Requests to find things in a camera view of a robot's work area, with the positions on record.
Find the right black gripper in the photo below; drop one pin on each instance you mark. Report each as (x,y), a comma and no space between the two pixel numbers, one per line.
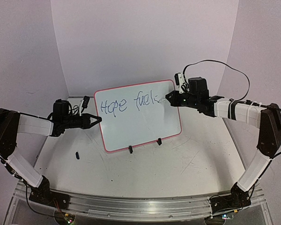
(173,100)

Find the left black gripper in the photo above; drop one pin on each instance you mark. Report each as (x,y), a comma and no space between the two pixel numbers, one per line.
(86,121)

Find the pink framed whiteboard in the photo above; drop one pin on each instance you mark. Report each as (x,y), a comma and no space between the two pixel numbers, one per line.
(132,115)

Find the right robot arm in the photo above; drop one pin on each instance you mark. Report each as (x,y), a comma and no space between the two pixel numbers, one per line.
(267,118)

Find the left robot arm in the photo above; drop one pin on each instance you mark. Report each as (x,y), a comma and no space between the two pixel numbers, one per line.
(15,125)

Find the left circuit board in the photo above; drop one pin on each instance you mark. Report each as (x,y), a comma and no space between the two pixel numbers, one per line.
(64,219)

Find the circuit board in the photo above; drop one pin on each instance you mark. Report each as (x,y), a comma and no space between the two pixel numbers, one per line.
(64,219)
(227,216)

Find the right circuit board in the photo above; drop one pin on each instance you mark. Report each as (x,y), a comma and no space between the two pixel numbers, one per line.
(227,216)

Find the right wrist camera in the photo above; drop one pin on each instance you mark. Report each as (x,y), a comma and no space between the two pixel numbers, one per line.
(182,83)

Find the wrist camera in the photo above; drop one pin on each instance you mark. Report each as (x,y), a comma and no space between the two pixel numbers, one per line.
(83,104)
(182,83)

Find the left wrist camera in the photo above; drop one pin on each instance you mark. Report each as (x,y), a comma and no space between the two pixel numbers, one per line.
(83,104)

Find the aluminium front rail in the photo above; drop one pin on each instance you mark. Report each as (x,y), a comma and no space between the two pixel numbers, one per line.
(133,209)

